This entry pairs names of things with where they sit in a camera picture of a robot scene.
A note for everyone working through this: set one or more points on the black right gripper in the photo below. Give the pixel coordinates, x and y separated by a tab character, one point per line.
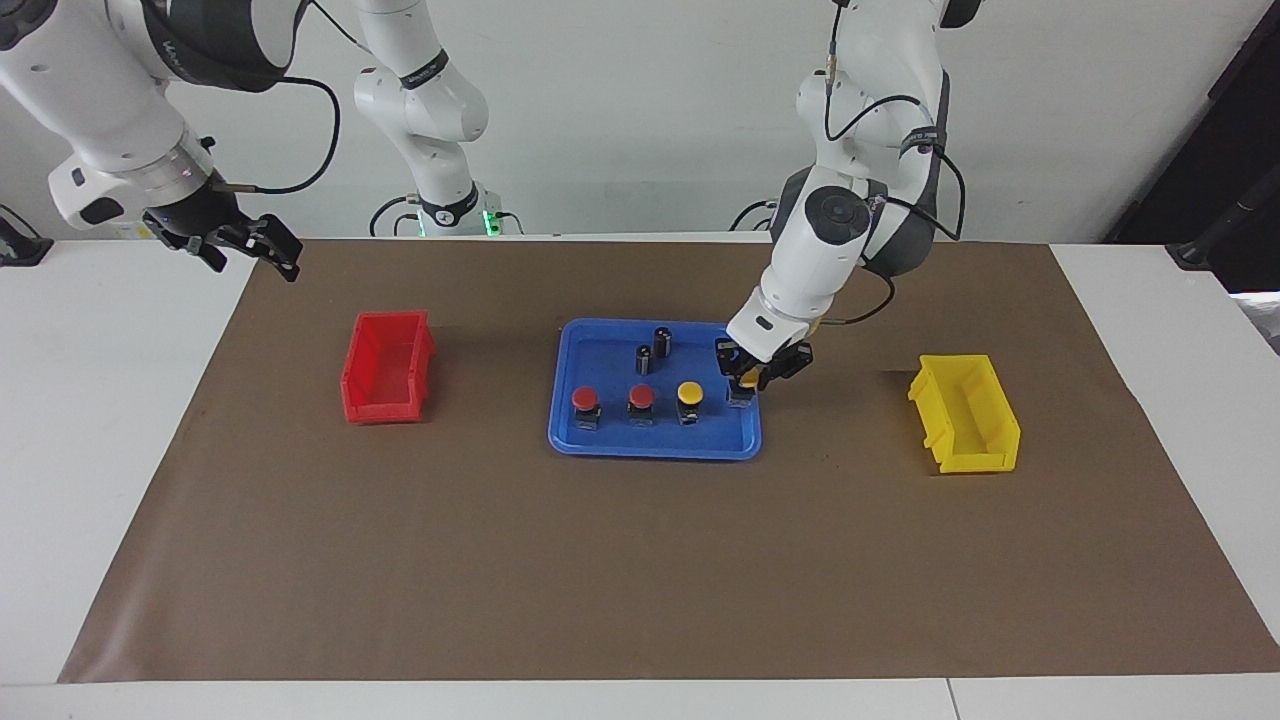
195	215

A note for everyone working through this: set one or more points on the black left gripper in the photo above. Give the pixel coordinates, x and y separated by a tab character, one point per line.
785	358

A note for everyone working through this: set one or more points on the yellow push button switch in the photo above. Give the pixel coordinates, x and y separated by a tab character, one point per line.
748	380
690	393

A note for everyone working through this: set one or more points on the red push button switch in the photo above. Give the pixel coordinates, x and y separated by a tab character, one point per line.
641	397
585	399

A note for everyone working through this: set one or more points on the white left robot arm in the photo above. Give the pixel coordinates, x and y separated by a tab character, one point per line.
830	240

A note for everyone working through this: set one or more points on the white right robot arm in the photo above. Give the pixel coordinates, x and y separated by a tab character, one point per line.
90	90

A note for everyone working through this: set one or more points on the blue plastic tray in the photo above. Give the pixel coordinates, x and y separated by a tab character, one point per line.
610	440

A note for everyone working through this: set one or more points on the small black cylinder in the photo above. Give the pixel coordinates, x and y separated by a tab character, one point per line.
662	342
644	360

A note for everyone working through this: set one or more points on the red plastic parts bin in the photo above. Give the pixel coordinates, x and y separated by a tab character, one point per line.
385	390

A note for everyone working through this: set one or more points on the yellow plastic parts bin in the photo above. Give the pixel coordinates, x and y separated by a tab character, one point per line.
975	440

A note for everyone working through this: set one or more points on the brown paper table mat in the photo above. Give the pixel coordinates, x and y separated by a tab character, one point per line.
500	560

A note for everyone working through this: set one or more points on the black stand pole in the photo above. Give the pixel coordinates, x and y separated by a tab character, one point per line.
1210	245

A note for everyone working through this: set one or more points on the white wall socket box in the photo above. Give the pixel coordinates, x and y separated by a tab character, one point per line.
125	232

